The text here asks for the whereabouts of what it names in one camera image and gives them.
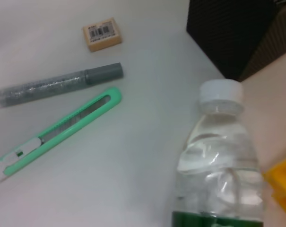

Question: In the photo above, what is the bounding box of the yellow plastic bin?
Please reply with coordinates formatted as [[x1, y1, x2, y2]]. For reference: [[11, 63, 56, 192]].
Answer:
[[262, 153, 286, 216]]

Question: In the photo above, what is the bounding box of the black mesh pen holder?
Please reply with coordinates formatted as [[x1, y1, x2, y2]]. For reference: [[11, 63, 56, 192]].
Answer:
[[185, 0, 286, 83]]

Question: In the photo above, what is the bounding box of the grey marker pen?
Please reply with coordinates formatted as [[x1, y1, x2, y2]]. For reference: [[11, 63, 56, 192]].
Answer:
[[0, 62, 124, 111]]

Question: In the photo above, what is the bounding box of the green utility knife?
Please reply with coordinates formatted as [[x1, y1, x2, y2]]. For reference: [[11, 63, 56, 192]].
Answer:
[[0, 87, 122, 177]]

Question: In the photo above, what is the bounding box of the clear green-label water bottle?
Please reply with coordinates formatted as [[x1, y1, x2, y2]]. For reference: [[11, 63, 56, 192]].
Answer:
[[171, 79, 265, 227]]

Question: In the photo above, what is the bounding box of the beige eraser with barcode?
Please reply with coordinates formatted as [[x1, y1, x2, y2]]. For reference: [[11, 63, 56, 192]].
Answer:
[[82, 17, 123, 52]]

